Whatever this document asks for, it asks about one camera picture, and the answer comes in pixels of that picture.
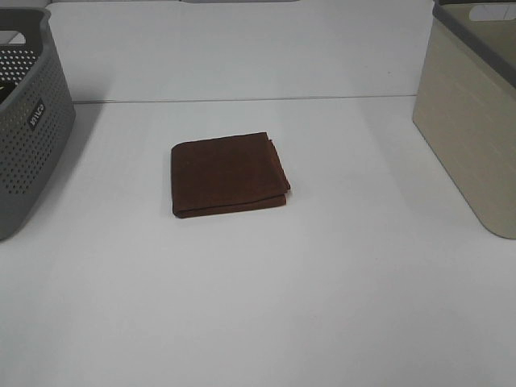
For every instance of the brown towel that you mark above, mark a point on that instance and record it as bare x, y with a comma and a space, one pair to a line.
226, 175

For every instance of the grey perforated plastic basket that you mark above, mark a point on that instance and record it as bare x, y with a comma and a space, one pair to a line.
37, 113

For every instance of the beige plastic basket grey rim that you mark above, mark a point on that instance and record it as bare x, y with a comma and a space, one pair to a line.
465, 105

